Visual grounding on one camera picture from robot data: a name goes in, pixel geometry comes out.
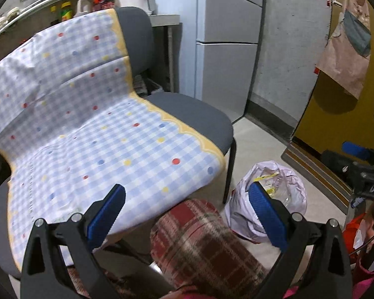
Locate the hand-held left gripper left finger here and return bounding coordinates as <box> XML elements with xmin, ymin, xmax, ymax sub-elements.
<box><xmin>20</xmin><ymin>184</ymin><xmax>127</xmax><ymax>299</ymax></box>

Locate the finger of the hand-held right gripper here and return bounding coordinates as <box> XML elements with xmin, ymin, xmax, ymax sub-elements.
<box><xmin>342</xmin><ymin>141</ymin><xmax>374</xmax><ymax>169</ymax></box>

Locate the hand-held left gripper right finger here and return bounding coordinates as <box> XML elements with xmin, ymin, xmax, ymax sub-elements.
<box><xmin>249</xmin><ymin>181</ymin><xmax>353</xmax><ymax>299</ymax></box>

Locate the clear plastic wrapper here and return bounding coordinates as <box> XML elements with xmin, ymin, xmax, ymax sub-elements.
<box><xmin>254</xmin><ymin>171</ymin><xmax>292</xmax><ymax>208</ymax></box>

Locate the yellow door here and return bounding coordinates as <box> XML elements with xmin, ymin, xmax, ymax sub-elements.
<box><xmin>291</xmin><ymin>0</ymin><xmax>374</xmax><ymax>175</ymax></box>

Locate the striped door mat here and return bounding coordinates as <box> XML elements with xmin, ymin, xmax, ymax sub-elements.
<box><xmin>282</xmin><ymin>143</ymin><xmax>356</xmax><ymax>214</ymax></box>

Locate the red shopping bag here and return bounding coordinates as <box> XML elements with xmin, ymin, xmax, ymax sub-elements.
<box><xmin>343</xmin><ymin>212</ymin><xmax>374</xmax><ymax>275</ymax></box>

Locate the person's left plaid leg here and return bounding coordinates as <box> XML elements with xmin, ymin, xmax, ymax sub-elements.
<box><xmin>65</xmin><ymin>265</ymin><xmax>134</xmax><ymax>299</ymax></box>

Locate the person's plaid leg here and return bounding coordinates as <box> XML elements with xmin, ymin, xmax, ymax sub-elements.
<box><xmin>65</xmin><ymin>265</ymin><xmax>134</xmax><ymax>299</ymax></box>
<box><xmin>150</xmin><ymin>199</ymin><xmax>269</xmax><ymax>299</ymax></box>

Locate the person's right plaid leg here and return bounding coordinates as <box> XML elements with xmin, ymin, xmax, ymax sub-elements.
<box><xmin>150</xmin><ymin>199</ymin><xmax>269</xmax><ymax>299</ymax></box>

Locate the brown paper bag hanging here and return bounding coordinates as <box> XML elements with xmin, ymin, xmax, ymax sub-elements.
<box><xmin>316</xmin><ymin>0</ymin><xmax>374</xmax><ymax>100</ymax></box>

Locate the blue checkered dotted cloth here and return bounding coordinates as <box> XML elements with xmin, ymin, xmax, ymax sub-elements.
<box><xmin>0</xmin><ymin>9</ymin><xmax>228</xmax><ymax>271</ymax></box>

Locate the grey blue hanging pouch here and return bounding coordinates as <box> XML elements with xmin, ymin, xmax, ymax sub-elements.
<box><xmin>343</xmin><ymin>9</ymin><xmax>371</xmax><ymax>57</ymax></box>

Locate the grey office chair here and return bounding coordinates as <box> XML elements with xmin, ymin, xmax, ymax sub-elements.
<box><xmin>0</xmin><ymin>6</ymin><xmax>238</xmax><ymax>281</ymax></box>

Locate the white storage bin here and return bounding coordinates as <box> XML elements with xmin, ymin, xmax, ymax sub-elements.
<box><xmin>134</xmin><ymin>75</ymin><xmax>164</xmax><ymax>98</ymax></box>

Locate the grey refrigerator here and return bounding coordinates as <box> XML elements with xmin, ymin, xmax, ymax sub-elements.
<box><xmin>195</xmin><ymin>0</ymin><xmax>267</xmax><ymax>125</ymax></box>

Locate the green yellow seasoning bottle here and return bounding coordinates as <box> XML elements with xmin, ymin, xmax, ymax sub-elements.
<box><xmin>61</xmin><ymin>1</ymin><xmax>74</xmax><ymax>22</ymax></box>

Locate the white jug red cap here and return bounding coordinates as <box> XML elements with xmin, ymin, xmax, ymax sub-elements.
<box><xmin>73</xmin><ymin>0</ymin><xmax>92</xmax><ymax>17</ymax></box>

